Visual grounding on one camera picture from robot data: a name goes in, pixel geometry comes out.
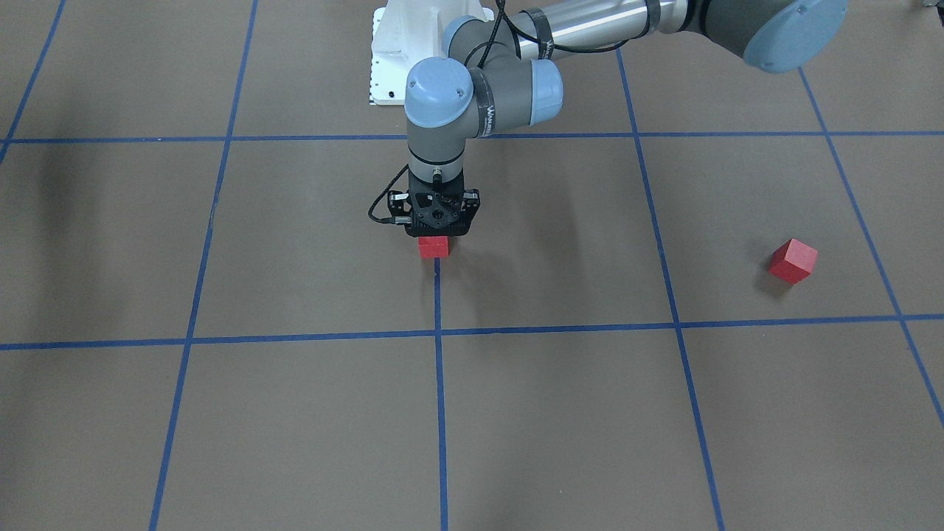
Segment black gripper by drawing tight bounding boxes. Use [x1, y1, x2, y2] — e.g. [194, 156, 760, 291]
[406, 177, 481, 237]

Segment red block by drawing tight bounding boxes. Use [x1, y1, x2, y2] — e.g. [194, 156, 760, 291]
[766, 238, 819, 285]
[416, 236, 451, 260]

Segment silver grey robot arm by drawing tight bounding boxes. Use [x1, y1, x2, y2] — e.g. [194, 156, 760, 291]
[378, 1, 847, 237]

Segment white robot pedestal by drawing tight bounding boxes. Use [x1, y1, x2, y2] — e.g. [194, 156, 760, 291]
[369, 1, 495, 105]

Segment black camera cable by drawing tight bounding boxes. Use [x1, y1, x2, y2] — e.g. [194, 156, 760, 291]
[367, 0, 628, 224]

